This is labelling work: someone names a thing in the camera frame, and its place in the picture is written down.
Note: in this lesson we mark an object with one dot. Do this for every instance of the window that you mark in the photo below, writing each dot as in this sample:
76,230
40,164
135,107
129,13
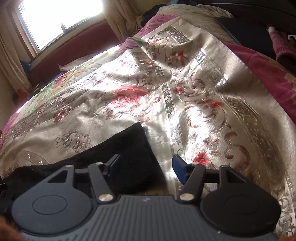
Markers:
40,23

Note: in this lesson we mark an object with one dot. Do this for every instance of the beige curtain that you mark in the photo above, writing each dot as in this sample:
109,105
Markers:
11,66
124,16

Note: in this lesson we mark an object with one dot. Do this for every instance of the black pants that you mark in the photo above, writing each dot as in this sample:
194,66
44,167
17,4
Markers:
92,162

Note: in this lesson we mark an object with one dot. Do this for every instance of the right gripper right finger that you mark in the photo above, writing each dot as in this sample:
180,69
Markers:
226,199

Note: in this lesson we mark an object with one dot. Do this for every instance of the maroon padded window bench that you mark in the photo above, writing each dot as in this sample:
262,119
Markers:
95,39

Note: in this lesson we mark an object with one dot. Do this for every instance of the left beige curtain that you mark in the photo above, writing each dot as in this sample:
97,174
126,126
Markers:
11,66

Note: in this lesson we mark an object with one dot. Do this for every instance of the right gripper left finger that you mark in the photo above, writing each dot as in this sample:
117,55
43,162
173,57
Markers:
65,199

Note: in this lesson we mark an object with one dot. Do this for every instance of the dark wooden headboard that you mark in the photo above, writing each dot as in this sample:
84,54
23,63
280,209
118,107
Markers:
275,15

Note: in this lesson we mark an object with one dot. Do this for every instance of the pink knitted glove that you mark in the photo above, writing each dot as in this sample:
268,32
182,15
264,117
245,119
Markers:
283,45

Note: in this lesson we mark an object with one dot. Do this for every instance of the floral satin bedspread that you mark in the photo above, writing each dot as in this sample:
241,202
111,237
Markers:
176,87

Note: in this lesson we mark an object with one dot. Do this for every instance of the right beige curtain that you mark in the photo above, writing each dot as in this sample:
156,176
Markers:
124,16

